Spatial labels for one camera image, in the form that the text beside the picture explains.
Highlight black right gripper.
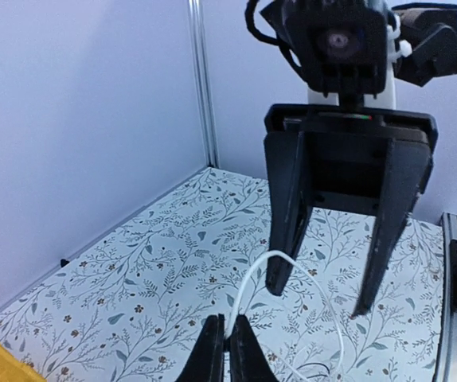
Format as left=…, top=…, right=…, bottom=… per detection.
left=264, top=104, right=438, bottom=317

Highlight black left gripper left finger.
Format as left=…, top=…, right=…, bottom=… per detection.
left=176, top=314, right=225, bottom=382

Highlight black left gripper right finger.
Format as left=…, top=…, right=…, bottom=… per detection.
left=228, top=314, right=278, bottom=382

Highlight white thin cable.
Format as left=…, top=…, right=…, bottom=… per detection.
left=228, top=251, right=347, bottom=382

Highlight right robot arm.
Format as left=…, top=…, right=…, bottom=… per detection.
left=244, top=1, right=457, bottom=316

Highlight floral table cloth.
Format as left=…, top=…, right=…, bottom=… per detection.
left=0, top=170, right=443, bottom=381

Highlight right aluminium corner post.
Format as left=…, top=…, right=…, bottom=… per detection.
left=188, top=0, right=220, bottom=168

